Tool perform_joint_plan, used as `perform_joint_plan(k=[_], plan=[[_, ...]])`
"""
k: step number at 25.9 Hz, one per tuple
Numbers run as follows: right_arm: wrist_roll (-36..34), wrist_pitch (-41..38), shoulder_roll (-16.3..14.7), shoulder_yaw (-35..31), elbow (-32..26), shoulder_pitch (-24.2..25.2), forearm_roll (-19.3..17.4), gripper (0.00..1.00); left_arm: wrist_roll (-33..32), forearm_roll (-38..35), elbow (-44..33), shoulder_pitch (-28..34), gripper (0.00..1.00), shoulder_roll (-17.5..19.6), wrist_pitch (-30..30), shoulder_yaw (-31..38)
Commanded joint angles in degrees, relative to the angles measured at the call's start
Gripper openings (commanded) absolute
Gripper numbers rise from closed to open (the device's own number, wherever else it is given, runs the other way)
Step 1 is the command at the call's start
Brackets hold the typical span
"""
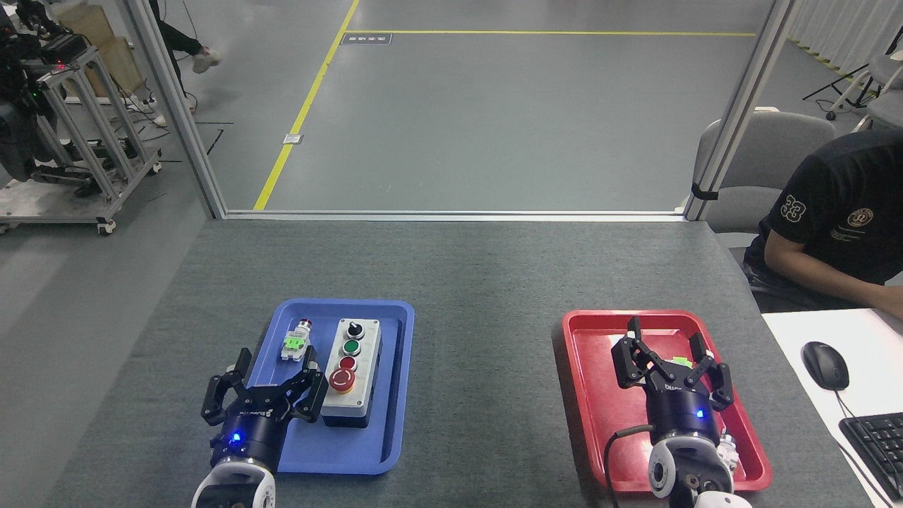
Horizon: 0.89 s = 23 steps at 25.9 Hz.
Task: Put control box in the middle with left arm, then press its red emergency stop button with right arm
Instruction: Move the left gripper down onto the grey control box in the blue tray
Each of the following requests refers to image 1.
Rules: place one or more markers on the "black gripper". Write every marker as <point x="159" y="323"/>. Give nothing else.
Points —
<point x="250" y="430"/>
<point x="683" y="413"/>

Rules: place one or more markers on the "grey control box with buttons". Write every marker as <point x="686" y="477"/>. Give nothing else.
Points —
<point x="350" y="384"/>

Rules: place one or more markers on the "person's forearm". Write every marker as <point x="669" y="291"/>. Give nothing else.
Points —
<point x="825" y="271"/>

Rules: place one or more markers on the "brown cardboard box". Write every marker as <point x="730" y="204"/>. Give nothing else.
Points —
<point x="116" y="60"/>

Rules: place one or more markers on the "red plastic tray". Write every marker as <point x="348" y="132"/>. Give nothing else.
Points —
<point x="600" y="395"/>

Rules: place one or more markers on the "blue plastic tray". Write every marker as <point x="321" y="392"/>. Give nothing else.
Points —
<point x="338" y="444"/>

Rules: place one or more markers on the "black computer mouse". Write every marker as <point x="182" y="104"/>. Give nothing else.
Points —
<point x="825" y="365"/>

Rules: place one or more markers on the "white desk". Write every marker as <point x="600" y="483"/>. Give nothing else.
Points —
<point x="868" y="331"/>

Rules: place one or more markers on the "black keyboard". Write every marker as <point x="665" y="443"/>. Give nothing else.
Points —
<point x="878" y="448"/>

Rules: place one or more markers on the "grey office chair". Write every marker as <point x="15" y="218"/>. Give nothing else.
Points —
<point x="758" y="162"/>

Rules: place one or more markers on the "seated person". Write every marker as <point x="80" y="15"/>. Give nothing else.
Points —
<point x="839" y="212"/>

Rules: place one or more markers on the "small metal floor plate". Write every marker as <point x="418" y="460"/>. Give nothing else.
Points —
<point x="293" y="139"/>

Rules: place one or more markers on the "black tripod stand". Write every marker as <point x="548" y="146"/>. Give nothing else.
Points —
<point x="843" y="81"/>

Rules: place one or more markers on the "grey chair on wheels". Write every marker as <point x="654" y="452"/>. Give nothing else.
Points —
<point x="885" y="92"/>

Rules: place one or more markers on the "walking person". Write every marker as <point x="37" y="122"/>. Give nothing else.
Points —
<point x="176" y="35"/>

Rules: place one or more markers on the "dark floor plate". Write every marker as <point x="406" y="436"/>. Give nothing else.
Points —
<point x="367" y="39"/>

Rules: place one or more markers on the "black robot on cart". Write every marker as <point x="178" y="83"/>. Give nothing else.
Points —
<point x="17" y="106"/>

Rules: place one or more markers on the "white curtain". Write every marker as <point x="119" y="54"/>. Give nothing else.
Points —
<point x="846" y="28"/>

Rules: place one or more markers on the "small green white switch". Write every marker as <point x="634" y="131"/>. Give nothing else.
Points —
<point x="681" y="361"/>

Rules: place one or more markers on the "white green push button switch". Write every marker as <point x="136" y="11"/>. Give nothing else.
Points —
<point x="296" y="342"/>

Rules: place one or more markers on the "small white switch part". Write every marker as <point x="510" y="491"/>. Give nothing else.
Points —
<point x="729" y="451"/>

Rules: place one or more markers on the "silver aluminium rail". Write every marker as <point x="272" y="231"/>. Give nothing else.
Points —
<point x="451" y="215"/>

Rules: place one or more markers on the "silver aluminium post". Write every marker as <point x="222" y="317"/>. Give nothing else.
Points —
<point x="176" y="106"/>
<point x="741" y="106"/>

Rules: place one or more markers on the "aluminium frame cart on wheels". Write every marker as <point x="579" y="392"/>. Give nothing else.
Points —
<point x="99" y="141"/>

